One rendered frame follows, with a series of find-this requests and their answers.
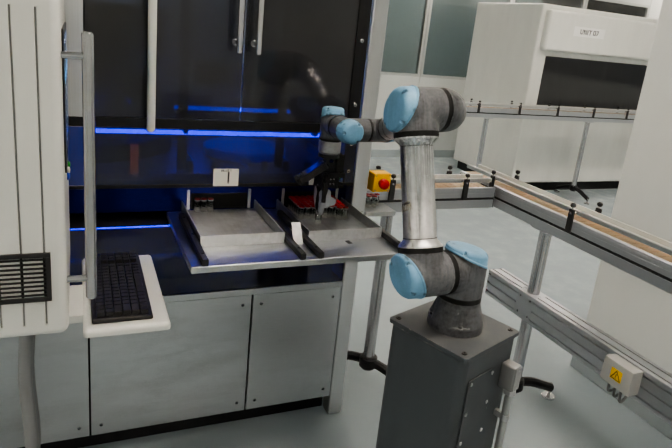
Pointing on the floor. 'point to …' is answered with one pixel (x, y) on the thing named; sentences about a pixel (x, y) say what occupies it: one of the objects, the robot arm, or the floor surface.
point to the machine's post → (356, 194)
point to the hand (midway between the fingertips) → (317, 210)
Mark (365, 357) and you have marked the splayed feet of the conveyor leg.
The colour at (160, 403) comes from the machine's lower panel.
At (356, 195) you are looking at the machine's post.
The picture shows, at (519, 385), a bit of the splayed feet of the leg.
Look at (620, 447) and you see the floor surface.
